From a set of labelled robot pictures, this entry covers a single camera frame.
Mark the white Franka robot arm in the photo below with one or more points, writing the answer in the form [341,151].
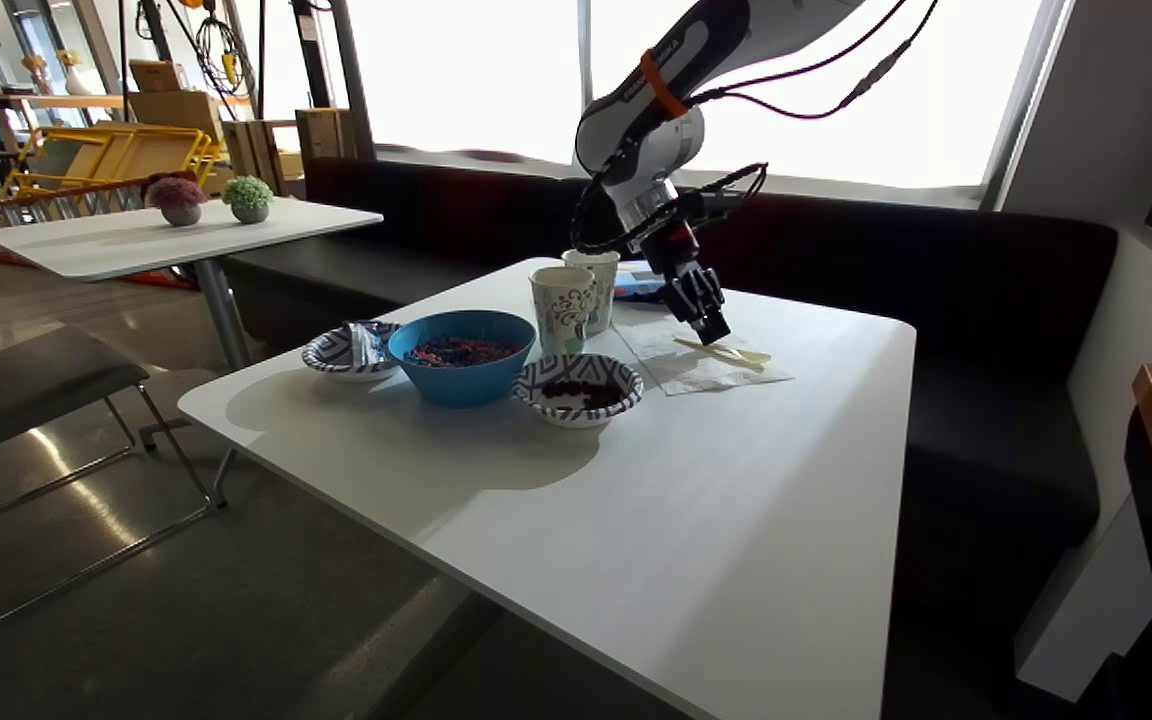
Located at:
[648,125]

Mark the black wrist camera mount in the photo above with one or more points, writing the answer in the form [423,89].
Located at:
[711,193]

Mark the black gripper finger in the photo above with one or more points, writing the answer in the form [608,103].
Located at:
[714,307]
[697,314]

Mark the green ball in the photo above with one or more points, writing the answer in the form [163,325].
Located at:
[250,203]

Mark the grey stool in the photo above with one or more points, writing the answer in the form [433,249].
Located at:
[17,384]

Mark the yellow cart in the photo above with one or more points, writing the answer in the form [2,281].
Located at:
[108,159]

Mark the dark upholstered bench seat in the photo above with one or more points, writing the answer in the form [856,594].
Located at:
[989,345]

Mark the blue cookie box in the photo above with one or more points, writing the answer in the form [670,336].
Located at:
[643,284]

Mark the dark chocolate pieces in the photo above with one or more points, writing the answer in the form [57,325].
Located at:
[582,394]

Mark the colourful gravel pieces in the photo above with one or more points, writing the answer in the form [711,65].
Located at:
[460,355]

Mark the patterned paper bowl with chocolate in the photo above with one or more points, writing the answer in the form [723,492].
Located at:
[582,399]

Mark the white plastic spoon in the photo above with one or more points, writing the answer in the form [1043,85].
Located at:
[737,355]

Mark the blue bowl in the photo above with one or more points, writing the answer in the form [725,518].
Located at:
[460,375]

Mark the cardboard box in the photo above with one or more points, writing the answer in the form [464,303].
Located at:
[178,94]

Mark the white side table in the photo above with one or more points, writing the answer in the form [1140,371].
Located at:
[137,242]

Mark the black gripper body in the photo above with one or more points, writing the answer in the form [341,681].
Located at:
[677,262]

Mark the patterned paper bowl with packet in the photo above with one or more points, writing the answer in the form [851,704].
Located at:
[336,358]

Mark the white patterned paper cup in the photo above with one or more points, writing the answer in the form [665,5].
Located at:
[607,284]
[561,314]

